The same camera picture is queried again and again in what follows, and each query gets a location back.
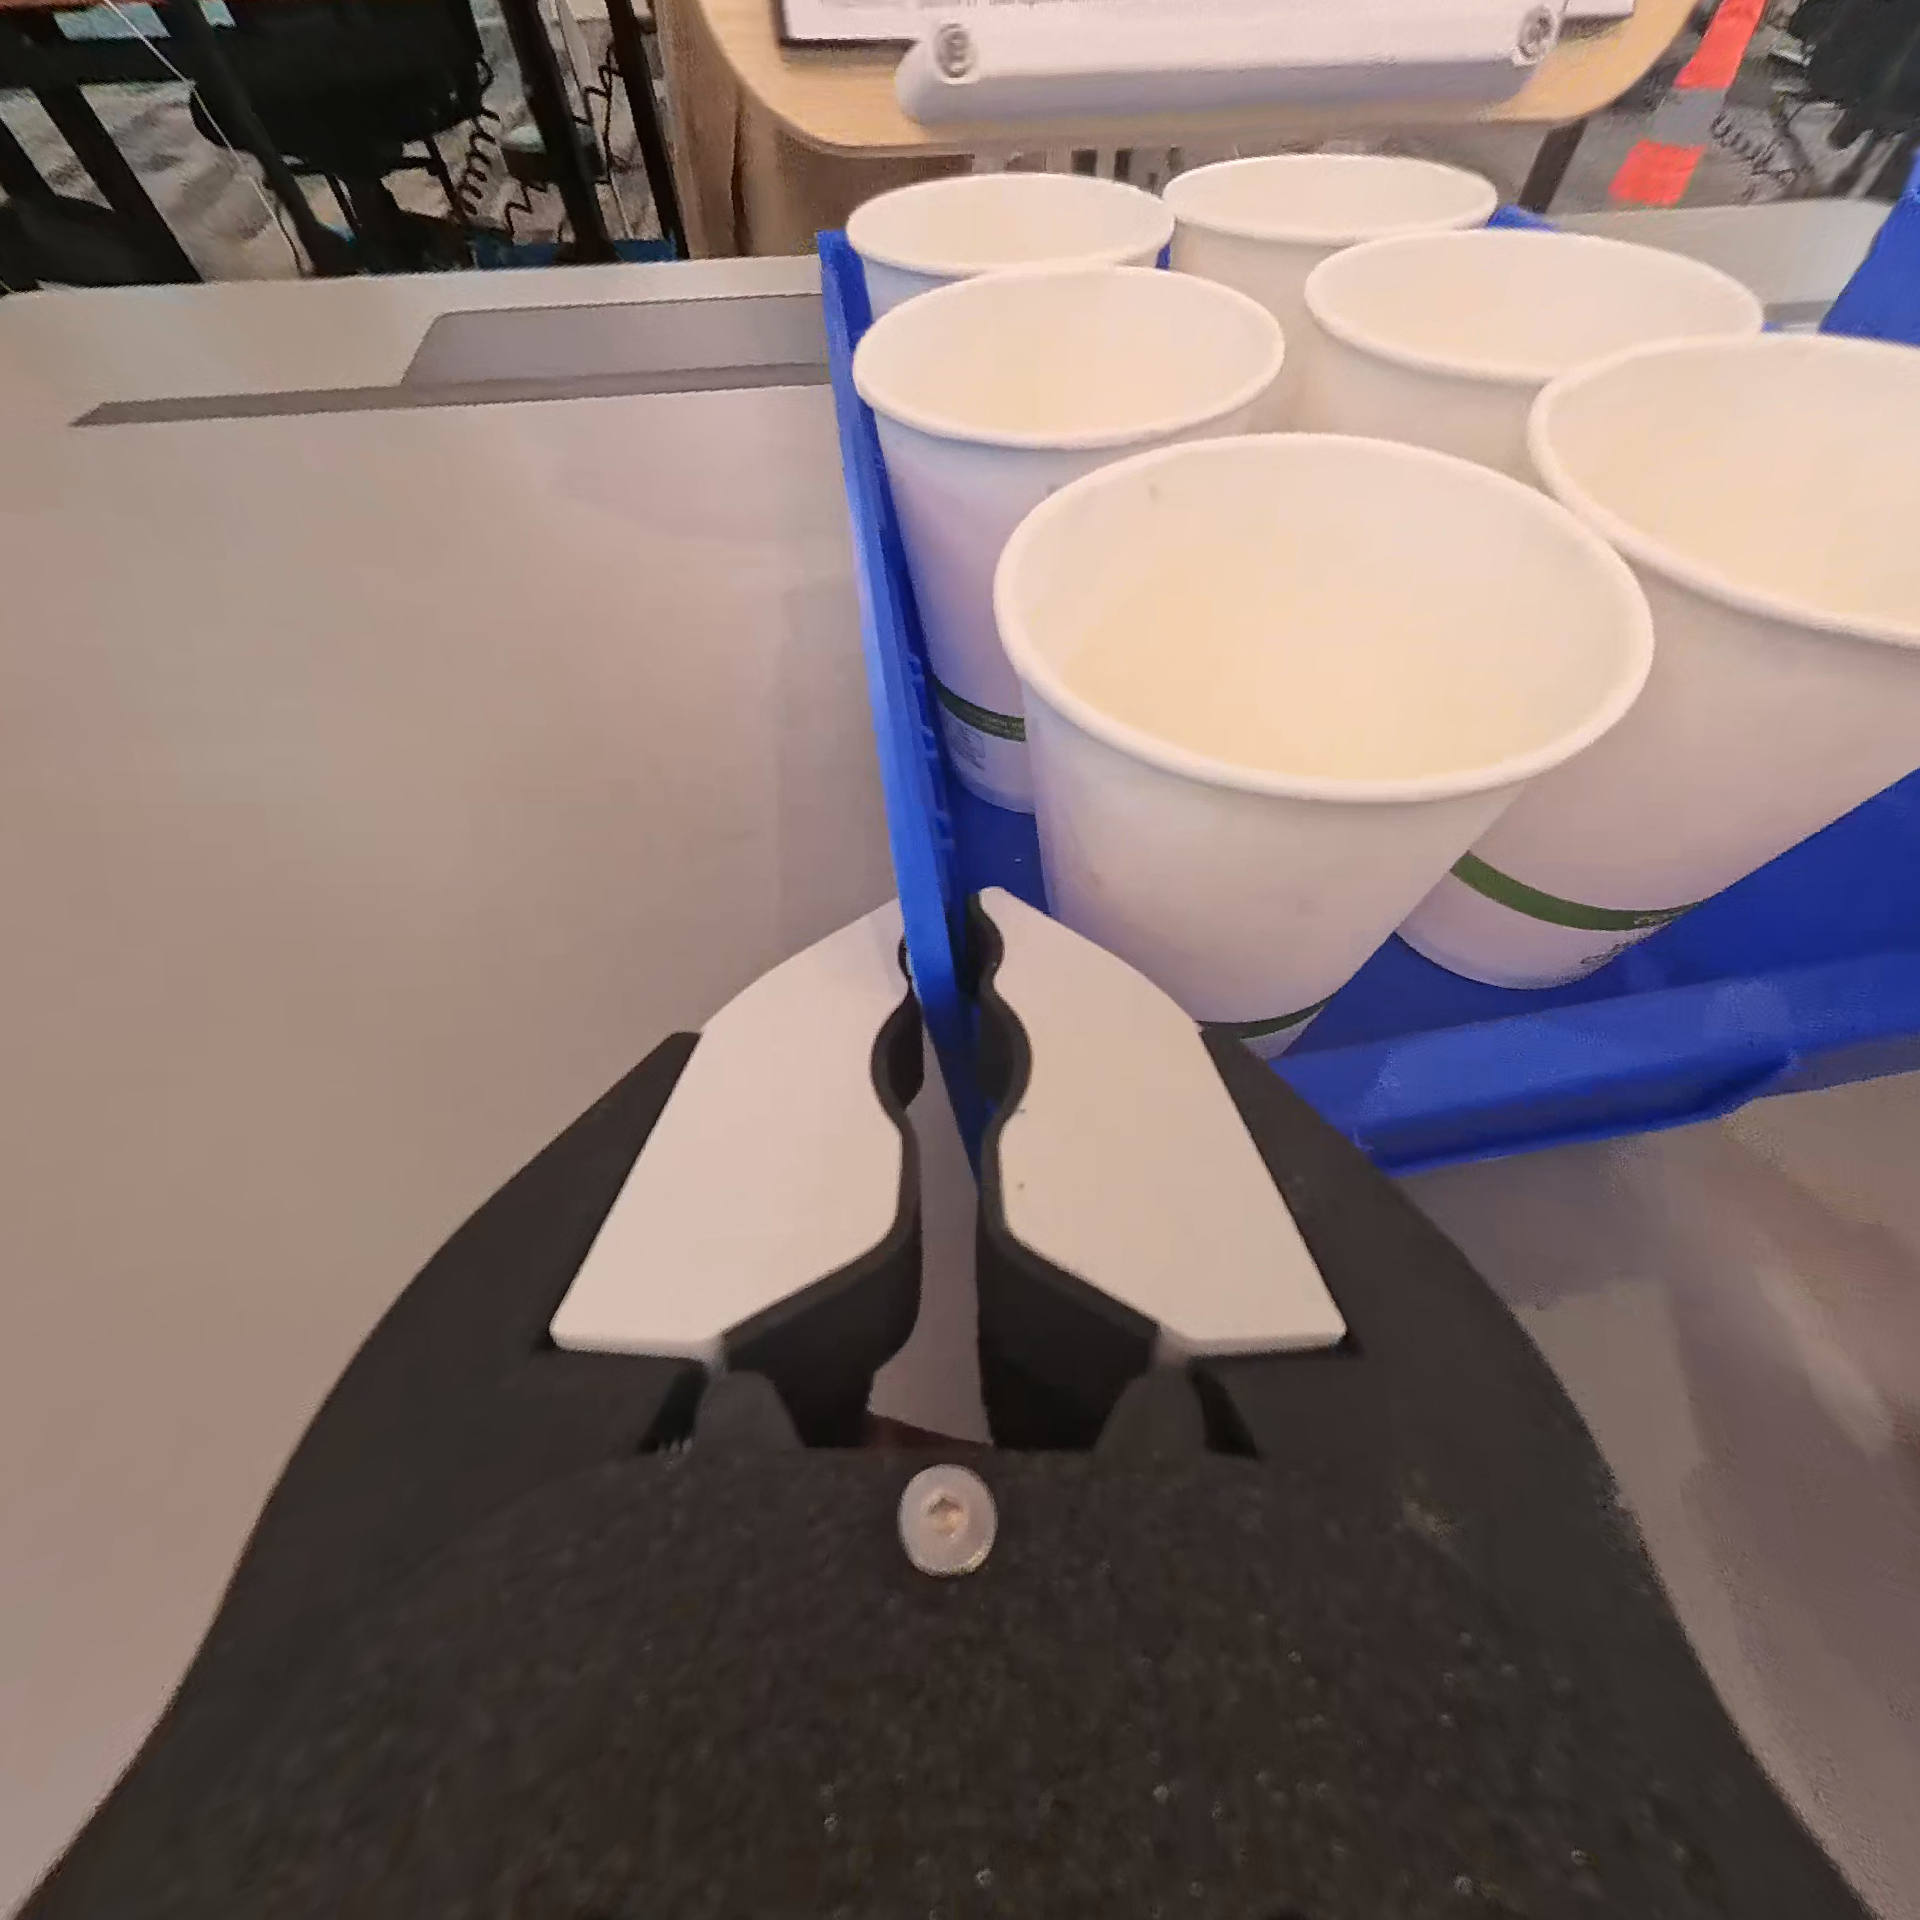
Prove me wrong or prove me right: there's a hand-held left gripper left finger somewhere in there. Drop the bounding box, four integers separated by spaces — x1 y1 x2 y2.
544 909 924 1451

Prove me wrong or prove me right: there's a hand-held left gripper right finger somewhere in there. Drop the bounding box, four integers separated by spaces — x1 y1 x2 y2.
972 888 1352 1451

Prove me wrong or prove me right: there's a cluster of white cups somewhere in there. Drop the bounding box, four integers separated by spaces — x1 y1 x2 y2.
844 153 1920 1054

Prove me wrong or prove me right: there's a beige hanging coat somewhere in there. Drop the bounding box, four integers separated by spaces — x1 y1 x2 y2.
664 0 979 262

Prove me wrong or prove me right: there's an instruction sheet on tablet stand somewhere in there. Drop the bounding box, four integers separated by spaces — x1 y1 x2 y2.
695 0 1704 184

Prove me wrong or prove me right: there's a printed instruction sheet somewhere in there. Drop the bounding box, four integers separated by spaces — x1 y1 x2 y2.
777 0 1643 51

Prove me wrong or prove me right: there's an orange traffic cone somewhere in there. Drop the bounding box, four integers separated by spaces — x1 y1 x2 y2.
1613 0 1771 207

